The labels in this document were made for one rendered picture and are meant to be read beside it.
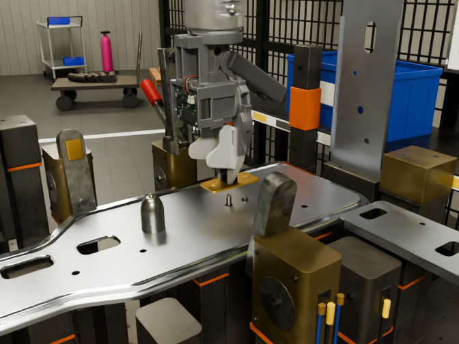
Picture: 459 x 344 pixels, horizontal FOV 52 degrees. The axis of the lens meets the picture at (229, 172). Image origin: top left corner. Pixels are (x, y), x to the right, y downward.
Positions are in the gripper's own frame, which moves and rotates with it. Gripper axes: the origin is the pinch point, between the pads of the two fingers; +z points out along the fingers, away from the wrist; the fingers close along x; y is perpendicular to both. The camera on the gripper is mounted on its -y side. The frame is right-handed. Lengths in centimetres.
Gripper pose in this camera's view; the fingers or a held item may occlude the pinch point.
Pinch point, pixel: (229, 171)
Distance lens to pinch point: 69.1
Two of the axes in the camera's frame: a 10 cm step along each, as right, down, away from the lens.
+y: -8.2, 2.2, -5.3
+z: 0.1, 9.3, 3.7
